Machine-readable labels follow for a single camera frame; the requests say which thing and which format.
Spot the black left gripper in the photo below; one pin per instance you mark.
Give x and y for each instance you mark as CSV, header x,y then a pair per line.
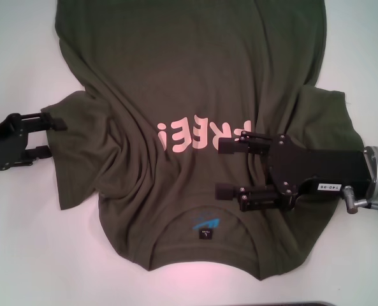
x,y
7,143

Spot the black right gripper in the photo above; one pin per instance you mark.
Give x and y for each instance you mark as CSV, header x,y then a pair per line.
x,y
325,169

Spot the dark green printed T-shirt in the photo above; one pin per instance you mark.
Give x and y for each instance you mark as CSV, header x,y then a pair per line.
x,y
188,63

